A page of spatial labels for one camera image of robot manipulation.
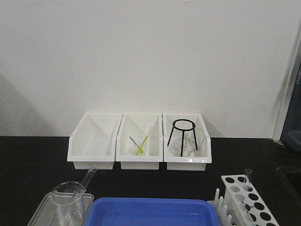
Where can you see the clear glass test tube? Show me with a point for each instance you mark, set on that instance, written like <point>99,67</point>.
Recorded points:
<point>87,179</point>

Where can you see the clear test tube in rack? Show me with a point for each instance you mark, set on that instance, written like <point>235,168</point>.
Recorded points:
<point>247,180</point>

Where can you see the white test tube rack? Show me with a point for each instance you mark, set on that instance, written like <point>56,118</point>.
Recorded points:
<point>241,205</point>

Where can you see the grey pegboard drying rack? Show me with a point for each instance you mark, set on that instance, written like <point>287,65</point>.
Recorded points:
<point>291,134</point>

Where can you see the middle white storage bin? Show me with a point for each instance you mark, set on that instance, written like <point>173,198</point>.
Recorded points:
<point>140,141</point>

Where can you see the white storage bin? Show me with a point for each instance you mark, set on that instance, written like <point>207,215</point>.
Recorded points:
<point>93,142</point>
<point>140,141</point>
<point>201,157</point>

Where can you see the green yellow stirring sticks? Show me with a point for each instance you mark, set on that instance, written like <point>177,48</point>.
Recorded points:
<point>140,150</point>

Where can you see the left white storage bin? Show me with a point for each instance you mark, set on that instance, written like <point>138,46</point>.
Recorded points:
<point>93,142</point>

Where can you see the right white storage bin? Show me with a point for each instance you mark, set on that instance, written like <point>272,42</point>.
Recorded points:
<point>201,157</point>

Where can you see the blue plastic tray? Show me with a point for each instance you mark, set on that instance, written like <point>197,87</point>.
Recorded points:
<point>150,212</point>

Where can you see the clear glass beaker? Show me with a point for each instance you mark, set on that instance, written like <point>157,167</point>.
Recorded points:
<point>69,205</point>

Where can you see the grey metal tray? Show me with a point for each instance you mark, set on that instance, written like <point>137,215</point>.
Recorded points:
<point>45,213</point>

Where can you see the black sink basin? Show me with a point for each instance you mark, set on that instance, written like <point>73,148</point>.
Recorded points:
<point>291,179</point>

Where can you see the black wire tripod stand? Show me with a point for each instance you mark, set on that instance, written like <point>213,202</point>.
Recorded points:
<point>184,124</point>

